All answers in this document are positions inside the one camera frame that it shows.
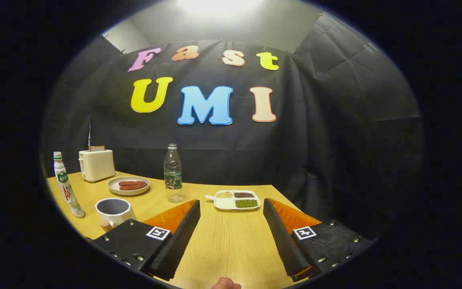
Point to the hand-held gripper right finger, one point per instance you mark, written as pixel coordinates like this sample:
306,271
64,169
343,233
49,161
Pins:
285,241

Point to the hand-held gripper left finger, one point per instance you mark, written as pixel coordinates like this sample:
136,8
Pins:
179,241

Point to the white juice bottle green label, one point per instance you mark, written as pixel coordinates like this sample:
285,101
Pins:
68,192

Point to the clear plastic water bottle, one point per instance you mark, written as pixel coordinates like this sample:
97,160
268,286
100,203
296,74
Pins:
173,176

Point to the wooden table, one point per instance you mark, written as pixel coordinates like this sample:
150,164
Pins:
231,241

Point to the green mung beans heap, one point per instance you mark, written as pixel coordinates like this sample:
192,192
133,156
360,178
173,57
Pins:
246,203

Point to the white divided dish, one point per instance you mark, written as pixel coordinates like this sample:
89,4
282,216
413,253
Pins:
225,204

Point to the dark beans heap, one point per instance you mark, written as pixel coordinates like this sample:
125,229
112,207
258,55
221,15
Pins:
244,195

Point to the yellow soybeans heap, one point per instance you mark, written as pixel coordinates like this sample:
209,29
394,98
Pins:
224,194

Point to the white round plate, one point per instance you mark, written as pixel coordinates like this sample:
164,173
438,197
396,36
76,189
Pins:
128,192

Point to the red sausages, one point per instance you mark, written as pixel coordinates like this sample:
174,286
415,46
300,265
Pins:
132,185

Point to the cream white toaster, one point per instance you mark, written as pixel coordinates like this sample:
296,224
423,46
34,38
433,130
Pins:
96,164

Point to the toast slice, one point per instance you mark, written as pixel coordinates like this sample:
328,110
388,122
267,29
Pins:
97,148

